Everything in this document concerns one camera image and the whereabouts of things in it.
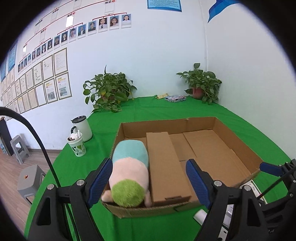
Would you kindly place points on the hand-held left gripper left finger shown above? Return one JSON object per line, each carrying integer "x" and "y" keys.
{"x": 100, "y": 180}

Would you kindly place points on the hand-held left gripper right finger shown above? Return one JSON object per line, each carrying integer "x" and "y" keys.
{"x": 196, "y": 183}

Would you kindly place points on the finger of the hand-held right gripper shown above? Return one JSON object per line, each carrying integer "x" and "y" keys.
{"x": 270, "y": 168}

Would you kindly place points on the pastel plush toy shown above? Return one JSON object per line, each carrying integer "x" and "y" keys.
{"x": 129, "y": 166}

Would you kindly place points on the long brown cardboard box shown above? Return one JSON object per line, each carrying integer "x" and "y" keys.
{"x": 166, "y": 166}

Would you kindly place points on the large cardboard box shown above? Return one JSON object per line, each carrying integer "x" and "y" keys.
{"x": 208, "y": 148}

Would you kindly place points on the grey white phone stand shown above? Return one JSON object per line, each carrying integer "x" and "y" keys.
{"x": 227, "y": 212}

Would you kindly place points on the green patterned paper cup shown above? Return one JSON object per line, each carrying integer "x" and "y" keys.
{"x": 77, "y": 146}

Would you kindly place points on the white kettle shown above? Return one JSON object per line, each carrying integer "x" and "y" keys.
{"x": 83, "y": 129}

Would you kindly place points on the grey stool with orange mark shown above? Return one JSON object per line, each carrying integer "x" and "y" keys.
{"x": 29, "y": 178}

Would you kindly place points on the grey plastic stool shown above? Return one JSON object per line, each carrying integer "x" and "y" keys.
{"x": 20, "y": 148}

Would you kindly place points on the patterned tissue pack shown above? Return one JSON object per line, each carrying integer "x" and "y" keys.
{"x": 175, "y": 98}

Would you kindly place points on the bushy potted plant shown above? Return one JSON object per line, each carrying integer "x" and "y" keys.
{"x": 108, "y": 88}

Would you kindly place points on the yellow packet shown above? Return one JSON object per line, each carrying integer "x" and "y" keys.
{"x": 163, "y": 95}

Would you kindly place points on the potted plant in red pot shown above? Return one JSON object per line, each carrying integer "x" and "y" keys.
{"x": 201, "y": 81}

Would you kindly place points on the black cabinet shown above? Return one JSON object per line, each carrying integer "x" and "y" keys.
{"x": 5, "y": 136}

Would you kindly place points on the group of framed certificates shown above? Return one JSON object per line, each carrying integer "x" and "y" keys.
{"x": 48, "y": 69}

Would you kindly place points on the row of blue wall posters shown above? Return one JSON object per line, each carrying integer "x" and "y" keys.
{"x": 12, "y": 56}

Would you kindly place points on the wall chart of portrait photos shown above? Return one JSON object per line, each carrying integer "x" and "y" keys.
{"x": 113, "y": 20}

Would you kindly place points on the blue wall decal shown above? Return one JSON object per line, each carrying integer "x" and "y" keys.
{"x": 217, "y": 9}

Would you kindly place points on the blue wall notice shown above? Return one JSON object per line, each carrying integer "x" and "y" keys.
{"x": 164, "y": 4}

